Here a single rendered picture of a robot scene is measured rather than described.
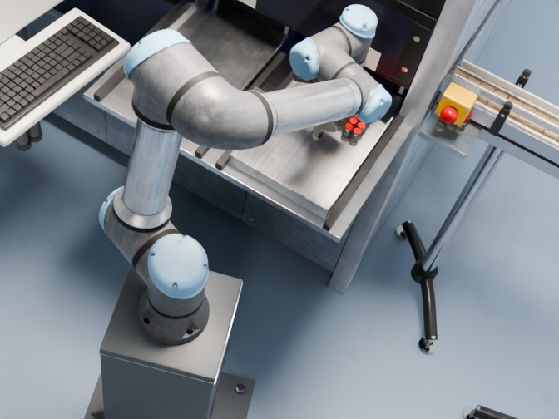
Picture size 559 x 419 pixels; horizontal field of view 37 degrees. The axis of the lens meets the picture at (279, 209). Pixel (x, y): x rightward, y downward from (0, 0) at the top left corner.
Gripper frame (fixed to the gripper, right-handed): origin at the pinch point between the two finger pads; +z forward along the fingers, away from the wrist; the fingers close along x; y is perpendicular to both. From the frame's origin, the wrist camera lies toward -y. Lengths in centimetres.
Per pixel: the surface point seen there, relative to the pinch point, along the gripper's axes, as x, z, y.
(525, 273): 64, 93, 70
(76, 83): -16, 13, -59
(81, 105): 17, 71, -86
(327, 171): -7.6, 5.1, 7.7
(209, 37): 11.4, 5.1, -37.9
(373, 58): 17.6, -9.2, 3.2
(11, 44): -16, 13, -80
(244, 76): 5.7, 5.1, -23.5
